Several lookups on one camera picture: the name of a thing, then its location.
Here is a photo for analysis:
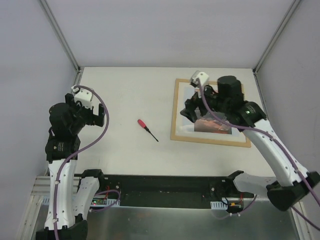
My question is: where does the wooden picture frame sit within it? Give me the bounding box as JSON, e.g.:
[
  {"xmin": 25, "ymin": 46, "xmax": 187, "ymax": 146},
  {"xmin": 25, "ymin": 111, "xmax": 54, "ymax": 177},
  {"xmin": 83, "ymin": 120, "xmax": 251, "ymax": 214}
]
[{"xmin": 170, "ymin": 79, "xmax": 251, "ymax": 148}]

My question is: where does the red handled screwdriver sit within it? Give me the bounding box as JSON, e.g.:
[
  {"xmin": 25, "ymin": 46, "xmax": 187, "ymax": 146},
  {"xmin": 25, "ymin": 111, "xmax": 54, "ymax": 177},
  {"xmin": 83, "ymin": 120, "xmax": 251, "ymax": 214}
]
[{"xmin": 137, "ymin": 119, "xmax": 159, "ymax": 142}]

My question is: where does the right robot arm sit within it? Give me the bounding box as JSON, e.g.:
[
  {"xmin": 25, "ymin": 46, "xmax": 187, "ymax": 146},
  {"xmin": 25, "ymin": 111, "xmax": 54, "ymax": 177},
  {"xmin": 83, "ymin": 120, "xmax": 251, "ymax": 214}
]
[{"xmin": 180, "ymin": 71, "xmax": 320, "ymax": 211}]

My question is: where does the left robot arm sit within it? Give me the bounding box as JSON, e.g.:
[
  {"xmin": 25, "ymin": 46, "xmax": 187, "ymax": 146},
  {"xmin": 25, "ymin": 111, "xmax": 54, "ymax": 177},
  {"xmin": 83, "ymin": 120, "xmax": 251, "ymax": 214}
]
[{"xmin": 35, "ymin": 89, "xmax": 106, "ymax": 240}]

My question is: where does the sunset photo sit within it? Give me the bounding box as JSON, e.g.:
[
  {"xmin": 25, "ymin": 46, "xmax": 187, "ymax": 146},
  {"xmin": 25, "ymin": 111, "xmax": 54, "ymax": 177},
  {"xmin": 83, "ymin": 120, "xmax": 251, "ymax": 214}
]
[{"xmin": 193, "ymin": 111, "xmax": 232, "ymax": 135}]

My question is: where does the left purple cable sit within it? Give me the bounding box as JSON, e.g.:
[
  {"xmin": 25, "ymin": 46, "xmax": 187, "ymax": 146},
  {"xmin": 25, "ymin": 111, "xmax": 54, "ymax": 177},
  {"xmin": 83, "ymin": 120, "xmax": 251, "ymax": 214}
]
[{"xmin": 51, "ymin": 85, "xmax": 109, "ymax": 240}]

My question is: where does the purple cable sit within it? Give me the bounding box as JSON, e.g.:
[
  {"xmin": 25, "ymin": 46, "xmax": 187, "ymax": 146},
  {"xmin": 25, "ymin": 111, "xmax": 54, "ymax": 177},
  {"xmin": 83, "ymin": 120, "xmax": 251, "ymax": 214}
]
[
  {"xmin": 51, "ymin": 85, "xmax": 109, "ymax": 240},
  {"xmin": 197, "ymin": 78, "xmax": 320, "ymax": 233}
]

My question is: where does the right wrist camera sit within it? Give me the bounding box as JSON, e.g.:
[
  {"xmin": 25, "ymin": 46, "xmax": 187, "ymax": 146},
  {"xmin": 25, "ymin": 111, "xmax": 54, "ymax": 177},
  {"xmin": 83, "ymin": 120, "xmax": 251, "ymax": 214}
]
[{"xmin": 189, "ymin": 70, "xmax": 210, "ymax": 88}]

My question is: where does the right aluminium corner post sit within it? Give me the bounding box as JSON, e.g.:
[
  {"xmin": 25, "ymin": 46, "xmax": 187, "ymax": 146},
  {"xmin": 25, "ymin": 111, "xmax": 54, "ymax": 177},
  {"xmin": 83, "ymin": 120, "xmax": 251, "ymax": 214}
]
[{"xmin": 252, "ymin": 0, "xmax": 303, "ymax": 75}]

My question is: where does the aluminium corner post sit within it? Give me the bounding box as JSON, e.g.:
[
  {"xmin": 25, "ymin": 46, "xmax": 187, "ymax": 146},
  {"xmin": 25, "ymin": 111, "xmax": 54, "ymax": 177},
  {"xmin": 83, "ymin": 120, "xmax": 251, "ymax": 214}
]
[
  {"xmin": 252, "ymin": 0, "xmax": 303, "ymax": 75},
  {"xmin": 37, "ymin": 0, "xmax": 81, "ymax": 72}
]

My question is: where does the left aluminium corner post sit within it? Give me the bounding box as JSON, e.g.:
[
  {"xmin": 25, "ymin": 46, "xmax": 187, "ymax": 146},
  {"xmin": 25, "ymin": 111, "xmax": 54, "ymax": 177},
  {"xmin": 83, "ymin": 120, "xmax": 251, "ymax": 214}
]
[{"xmin": 37, "ymin": 0, "xmax": 81, "ymax": 72}]

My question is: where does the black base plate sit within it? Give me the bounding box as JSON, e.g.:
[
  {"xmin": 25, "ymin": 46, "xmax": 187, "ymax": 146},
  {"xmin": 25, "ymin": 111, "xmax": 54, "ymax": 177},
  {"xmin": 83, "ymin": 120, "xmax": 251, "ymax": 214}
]
[{"xmin": 98, "ymin": 175, "xmax": 254, "ymax": 209}]

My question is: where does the aluminium rail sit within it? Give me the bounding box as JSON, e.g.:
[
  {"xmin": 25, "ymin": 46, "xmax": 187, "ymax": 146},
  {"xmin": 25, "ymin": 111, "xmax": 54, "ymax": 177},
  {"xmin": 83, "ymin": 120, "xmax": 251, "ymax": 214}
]
[{"xmin": 30, "ymin": 175, "xmax": 80, "ymax": 196}]

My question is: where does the left white cable duct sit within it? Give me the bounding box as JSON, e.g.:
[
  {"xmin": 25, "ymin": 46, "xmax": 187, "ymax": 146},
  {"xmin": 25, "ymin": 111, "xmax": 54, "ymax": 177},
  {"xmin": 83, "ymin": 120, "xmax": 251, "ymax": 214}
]
[{"xmin": 42, "ymin": 196, "xmax": 120, "ymax": 208}]

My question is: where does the white cable duct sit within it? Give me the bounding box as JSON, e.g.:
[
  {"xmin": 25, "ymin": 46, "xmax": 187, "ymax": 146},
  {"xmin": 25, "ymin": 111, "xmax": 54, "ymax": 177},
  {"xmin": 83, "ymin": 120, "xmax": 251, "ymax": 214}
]
[
  {"xmin": 210, "ymin": 201, "xmax": 228, "ymax": 211},
  {"xmin": 42, "ymin": 196, "xmax": 120, "ymax": 208}
]

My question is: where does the right white cable duct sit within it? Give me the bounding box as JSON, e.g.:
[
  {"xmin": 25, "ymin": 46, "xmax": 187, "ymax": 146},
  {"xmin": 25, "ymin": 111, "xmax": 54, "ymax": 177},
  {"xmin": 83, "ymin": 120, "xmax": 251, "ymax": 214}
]
[{"xmin": 210, "ymin": 201, "xmax": 228, "ymax": 211}]

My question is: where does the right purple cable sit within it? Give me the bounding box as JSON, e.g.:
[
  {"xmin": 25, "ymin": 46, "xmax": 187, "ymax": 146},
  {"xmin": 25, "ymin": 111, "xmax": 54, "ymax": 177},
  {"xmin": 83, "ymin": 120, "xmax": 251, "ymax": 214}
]
[{"xmin": 197, "ymin": 78, "xmax": 320, "ymax": 233}]

